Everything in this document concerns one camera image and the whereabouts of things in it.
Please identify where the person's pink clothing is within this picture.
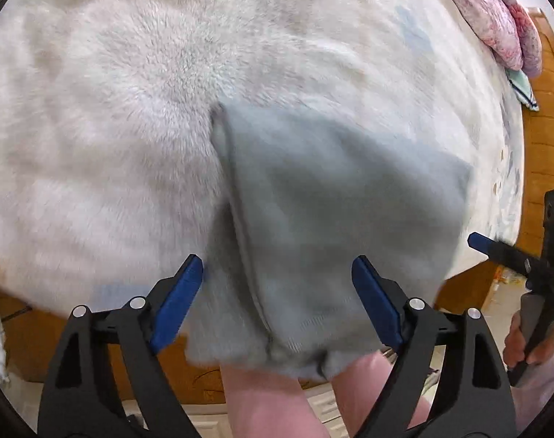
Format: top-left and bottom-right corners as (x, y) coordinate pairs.
(220, 351), (435, 438)

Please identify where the wooden headboard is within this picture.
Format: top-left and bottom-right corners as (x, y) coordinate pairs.
(516, 7), (554, 261)

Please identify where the person's right forearm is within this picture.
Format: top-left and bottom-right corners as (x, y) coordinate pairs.
(514, 347), (554, 434)

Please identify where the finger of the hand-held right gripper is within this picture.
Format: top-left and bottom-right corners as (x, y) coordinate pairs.
(468, 232), (540, 279)

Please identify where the bed with floral sheet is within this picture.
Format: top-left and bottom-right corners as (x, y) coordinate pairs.
(0, 0), (526, 324)

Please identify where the grey zip hoodie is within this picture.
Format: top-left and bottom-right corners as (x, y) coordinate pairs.
(186, 103), (472, 381)

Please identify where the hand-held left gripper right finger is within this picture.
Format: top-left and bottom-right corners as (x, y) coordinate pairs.
(351, 255), (519, 438)

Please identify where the person's right hand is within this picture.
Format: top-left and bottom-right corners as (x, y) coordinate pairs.
(503, 310), (554, 368)

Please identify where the purple floral quilt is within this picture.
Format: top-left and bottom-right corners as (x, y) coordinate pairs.
(434, 0), (543, 77)

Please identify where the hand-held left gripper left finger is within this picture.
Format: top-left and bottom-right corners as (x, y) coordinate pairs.
(37, 253), (205, 438)

